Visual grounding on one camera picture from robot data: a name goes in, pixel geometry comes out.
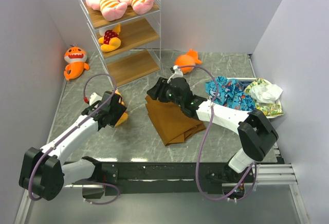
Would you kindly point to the floral yellow green cloth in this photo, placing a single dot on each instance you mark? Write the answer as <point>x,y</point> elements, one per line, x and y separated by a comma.
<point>266,97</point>

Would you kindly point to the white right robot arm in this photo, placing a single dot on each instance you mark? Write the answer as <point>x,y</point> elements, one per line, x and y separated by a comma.
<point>256,133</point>

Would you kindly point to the yellow frog plush polka dress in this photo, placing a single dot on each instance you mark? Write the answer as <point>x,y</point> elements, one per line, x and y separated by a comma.
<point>110,39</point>

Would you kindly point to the brown folded cloth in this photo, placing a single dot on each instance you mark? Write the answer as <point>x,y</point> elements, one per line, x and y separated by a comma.
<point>170,123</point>

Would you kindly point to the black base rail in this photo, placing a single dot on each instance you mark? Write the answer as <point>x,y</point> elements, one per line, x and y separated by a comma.
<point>175,177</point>

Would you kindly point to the white laundry tray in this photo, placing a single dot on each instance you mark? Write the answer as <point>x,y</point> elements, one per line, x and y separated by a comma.
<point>270,110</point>

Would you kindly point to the orange shark plush toy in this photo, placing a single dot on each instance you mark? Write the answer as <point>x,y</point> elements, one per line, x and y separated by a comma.
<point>76,59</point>

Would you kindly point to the blue patterned cloth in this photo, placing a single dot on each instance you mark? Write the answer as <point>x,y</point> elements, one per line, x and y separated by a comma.
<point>231,94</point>

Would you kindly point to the white crumpled cloth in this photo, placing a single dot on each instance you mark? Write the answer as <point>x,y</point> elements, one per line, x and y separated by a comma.
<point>267,94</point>

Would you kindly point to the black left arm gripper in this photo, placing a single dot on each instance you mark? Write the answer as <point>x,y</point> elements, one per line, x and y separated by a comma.
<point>120,110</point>

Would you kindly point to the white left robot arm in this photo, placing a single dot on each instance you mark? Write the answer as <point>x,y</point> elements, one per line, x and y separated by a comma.
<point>45,172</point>

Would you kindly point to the orange goldfish plush toy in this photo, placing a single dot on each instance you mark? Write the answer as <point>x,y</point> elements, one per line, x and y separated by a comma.
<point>190,59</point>

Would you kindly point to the white wire wooden shelf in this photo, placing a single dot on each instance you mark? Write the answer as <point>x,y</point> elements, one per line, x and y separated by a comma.
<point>140,52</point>

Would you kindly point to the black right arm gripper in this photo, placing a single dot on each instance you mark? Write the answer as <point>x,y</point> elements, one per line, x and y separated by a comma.
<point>155,91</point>

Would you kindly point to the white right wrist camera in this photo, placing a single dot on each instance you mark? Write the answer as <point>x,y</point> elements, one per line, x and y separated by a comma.
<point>176,73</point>

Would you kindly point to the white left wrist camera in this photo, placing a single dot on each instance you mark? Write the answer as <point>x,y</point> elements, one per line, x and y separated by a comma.
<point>92,99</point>

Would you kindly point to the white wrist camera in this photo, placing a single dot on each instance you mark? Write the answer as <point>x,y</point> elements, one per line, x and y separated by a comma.
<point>176,73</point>
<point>92,99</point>

